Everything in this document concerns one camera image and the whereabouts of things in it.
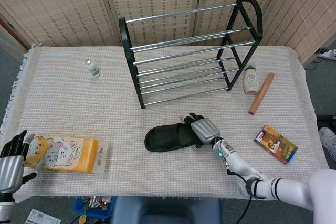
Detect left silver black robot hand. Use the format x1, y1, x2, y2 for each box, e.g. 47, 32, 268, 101
0, 130, 37, 194

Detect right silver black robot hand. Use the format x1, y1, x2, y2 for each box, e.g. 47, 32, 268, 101
179, 112, 221, 150

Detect black rubber slipper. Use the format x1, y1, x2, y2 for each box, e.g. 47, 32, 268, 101
144, 123, 200, 153

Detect black metal shoe rack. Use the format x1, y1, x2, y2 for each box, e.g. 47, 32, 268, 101
118, 0, 264, 110

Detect white printed paper package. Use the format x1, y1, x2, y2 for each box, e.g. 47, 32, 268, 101
26, 208, 61, 224

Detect cream squeeze bottle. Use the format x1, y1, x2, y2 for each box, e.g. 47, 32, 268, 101
243, 65, 259, 95

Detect wooden rolling pin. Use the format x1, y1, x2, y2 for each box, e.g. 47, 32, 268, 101
248, 72, 275, 115

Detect yellow cat tissue pack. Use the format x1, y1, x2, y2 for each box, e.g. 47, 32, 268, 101
25, 134, 109, 174

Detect colourful snack box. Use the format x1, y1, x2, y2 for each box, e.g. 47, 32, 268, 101
254, 124, 299, 165

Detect blue plastic bin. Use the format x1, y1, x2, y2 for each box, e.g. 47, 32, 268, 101
72, 196, 116, 219

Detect blue-grey chair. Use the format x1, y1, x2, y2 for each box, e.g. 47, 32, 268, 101
110, 196, 223, 224

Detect white woven tablecloth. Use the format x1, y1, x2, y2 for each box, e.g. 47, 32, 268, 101
0, 44, 332, 204

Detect white sneaker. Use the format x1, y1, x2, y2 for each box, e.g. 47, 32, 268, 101
319, 126, 336, 161

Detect small white green bottle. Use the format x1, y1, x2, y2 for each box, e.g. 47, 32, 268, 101
85, 59, 101, 78

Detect white power strip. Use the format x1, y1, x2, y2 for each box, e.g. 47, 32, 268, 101
319, 48, 336, 60

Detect woven bamboo folding screen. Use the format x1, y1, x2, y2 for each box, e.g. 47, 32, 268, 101
0, 0, 336, 66

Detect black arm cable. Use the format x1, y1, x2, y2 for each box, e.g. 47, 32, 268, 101
225, 166, 254, 224

